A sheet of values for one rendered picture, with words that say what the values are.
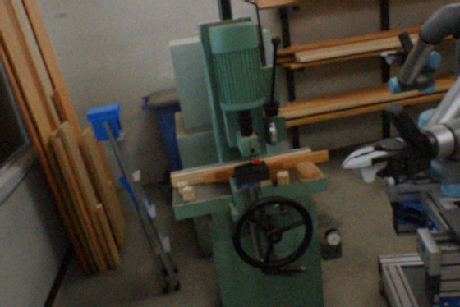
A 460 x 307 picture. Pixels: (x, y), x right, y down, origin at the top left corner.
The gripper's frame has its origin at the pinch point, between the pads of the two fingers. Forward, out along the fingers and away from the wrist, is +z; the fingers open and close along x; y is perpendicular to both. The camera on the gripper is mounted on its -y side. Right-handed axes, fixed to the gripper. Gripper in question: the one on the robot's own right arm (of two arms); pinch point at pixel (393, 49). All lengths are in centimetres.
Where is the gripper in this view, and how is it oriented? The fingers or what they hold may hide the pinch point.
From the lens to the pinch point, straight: 231.6
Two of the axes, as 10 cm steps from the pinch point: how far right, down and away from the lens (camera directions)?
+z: -1.4, -3.3, 9.3
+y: 2.7, 8.9, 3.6
